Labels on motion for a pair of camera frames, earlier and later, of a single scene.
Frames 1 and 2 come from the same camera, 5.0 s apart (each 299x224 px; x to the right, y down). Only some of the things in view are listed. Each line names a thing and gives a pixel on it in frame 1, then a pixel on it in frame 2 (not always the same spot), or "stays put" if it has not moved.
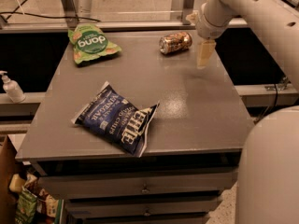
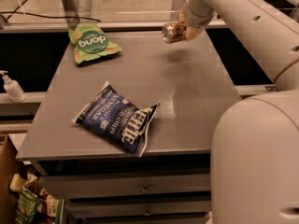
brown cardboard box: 8,199 stays put
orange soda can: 175,42 -> 174,32
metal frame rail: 134,25 stays put
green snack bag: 89,42 stays put
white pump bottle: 12,89 stays put
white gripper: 206,28 -> 193,17
